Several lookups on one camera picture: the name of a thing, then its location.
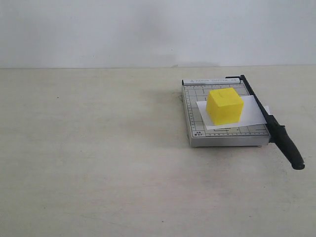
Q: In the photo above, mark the white paper sheet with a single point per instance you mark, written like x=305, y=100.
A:
x=251, y=115

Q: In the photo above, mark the grey paper cutter base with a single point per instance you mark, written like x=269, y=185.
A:
x=195, y=90

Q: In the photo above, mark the yellow foam cube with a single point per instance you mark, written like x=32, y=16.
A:
x=224, y=106

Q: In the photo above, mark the black cutter blade arm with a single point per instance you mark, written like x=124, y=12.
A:
x=278, y=133

